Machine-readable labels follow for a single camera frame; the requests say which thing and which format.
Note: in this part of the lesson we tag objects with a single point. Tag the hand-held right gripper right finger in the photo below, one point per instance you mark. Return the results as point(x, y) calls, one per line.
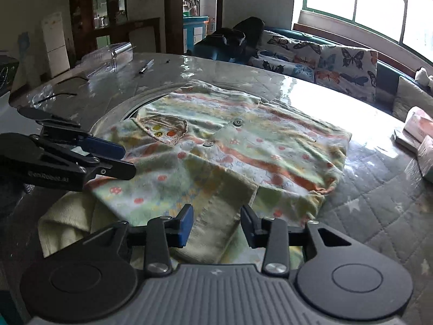
point(249, 230)

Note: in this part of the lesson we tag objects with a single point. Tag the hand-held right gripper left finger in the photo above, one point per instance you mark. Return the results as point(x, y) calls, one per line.
point(184, 226)

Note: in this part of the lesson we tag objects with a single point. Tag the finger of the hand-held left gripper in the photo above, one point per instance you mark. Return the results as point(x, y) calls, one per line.
point(115, 171)
point(105, 147)

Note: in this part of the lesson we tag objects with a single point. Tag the green patterned children's jacket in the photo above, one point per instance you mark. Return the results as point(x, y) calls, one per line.
point(236, 142)

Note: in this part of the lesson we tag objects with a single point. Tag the clear plastic clamshell box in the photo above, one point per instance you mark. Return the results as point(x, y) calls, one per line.
point(108, 57)

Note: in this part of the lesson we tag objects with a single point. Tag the black pen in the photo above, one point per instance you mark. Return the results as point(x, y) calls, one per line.
point(146, 67)

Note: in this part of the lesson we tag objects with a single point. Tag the white refrigerator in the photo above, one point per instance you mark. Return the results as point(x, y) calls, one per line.
point(55, 44)

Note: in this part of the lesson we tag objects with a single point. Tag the wooden chair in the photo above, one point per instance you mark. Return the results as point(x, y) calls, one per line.
point(135, 27)

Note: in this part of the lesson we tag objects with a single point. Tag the dark wooden shelf cabinet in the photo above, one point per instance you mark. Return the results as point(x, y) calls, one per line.
point(86, 10)

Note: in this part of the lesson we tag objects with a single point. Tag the blue cabinet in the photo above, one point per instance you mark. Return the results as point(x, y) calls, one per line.
point(194, 32)

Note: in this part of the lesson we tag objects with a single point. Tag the black jacket on sofa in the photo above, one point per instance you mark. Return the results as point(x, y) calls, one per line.
point(243, 35)

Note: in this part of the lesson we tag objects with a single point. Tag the butterfly print cushion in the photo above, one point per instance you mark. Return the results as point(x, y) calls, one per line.
point(348, 71)
point(287, 56)

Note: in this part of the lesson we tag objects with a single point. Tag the pink tissue pack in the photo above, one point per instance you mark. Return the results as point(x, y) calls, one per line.
point(426, 157)
point(421, 123)

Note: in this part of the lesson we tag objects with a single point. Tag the teal sofa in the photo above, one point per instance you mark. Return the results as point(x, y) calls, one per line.
point(385, 74)

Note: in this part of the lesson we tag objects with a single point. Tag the grey cushion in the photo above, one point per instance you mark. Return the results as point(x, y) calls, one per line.
point(412, 98)

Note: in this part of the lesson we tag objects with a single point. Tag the white and black plush toy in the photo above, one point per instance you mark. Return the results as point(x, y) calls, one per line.
point(424, 76)

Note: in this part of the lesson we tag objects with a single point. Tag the dark wooden door frame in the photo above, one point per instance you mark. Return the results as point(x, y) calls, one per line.
point(174, 10)

